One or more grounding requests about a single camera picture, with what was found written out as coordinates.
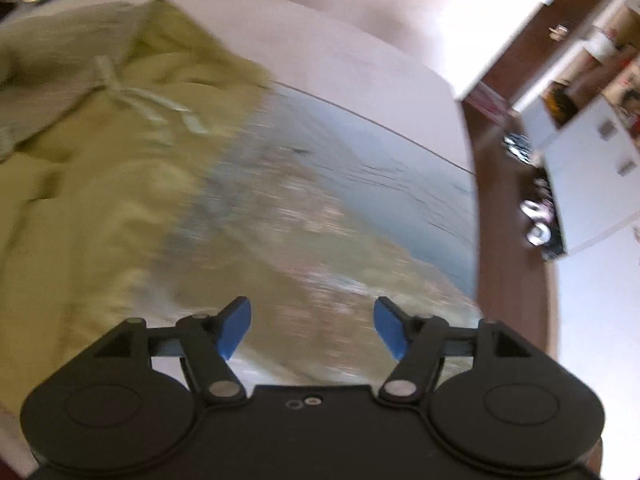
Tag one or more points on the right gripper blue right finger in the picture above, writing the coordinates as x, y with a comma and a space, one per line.
416, 344

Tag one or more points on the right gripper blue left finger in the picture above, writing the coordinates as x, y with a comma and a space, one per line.
208, 343

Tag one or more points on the green embroidered sheer garment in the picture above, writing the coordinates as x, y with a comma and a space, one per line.
140, 175

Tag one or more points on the blue patterned table mat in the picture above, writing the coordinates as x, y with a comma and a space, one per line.
417, 199

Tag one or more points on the white fluffy slipper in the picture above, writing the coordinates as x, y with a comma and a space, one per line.
536, 211
539, 234

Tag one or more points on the white shoe cabinet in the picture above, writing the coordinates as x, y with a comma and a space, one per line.
582, 121

